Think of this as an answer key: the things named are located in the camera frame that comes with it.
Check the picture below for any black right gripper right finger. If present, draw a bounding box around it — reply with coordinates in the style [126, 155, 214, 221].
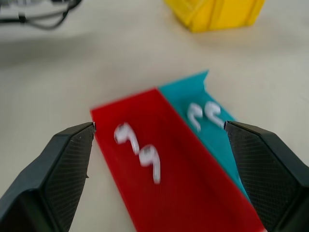
[224, 120, 309, 232]

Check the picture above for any white earbud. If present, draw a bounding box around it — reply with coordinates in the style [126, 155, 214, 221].
[187, 102, 202, 132]
[139, 144, 162, 185]
[204, 101, 226, 129]
[113, 122, 140, 155]

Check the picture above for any black cable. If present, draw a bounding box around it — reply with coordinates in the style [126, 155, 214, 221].
[0, 0, 83, 31]

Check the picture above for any red plastic tray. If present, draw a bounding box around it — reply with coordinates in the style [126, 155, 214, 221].
[90, 87, 266, 232]

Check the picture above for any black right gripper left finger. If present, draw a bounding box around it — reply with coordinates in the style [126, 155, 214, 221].
[0, 122, 97, 232]

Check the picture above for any yellow plastic bin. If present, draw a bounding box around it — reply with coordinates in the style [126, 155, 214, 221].
[163, 0, 266, 32]

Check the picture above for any teal plastic tray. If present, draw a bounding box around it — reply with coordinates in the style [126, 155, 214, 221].
[158, 70, 251, 203]

